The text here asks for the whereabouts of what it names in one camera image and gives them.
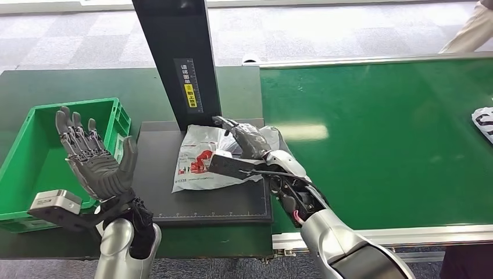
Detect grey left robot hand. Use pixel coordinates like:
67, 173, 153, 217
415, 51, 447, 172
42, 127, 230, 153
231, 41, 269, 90
55, 106, 138, 203

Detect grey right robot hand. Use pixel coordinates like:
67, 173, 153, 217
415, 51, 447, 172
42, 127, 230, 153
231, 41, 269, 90
212, 115, 273, 160

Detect white package with red print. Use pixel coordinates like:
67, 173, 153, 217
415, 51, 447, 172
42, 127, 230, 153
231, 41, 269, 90
171, 124, 294, 194

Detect black upright machine column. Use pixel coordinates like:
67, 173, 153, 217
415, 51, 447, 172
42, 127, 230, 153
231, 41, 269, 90
131, 0, 223, 132

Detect green conveyor belt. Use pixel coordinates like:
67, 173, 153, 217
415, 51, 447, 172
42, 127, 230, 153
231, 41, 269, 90
260, 58, 493, 234

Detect white package with black print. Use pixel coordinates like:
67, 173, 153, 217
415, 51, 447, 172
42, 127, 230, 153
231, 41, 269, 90
471, 107, 493, 145

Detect green plastic crate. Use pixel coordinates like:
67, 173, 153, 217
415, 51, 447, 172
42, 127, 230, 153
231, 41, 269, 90
0, 97, 133, 234

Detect black scale platform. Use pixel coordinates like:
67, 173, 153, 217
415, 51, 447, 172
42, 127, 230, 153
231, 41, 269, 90
133, 118, 273, 228

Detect yellow label on column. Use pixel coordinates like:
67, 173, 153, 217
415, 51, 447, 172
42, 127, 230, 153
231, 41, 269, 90
184, 84, 198, 109

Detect person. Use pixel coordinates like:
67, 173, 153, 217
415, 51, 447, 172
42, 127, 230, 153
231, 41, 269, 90
439, 0, 493, 54

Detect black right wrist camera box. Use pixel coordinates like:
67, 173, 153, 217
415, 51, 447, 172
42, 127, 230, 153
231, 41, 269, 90
208, 151, 265, 181

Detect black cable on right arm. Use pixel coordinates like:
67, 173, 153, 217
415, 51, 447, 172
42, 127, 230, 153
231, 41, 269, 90
238, 169, 315, 185

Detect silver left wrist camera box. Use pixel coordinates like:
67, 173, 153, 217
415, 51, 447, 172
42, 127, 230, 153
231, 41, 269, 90
27, 189, 83, 217

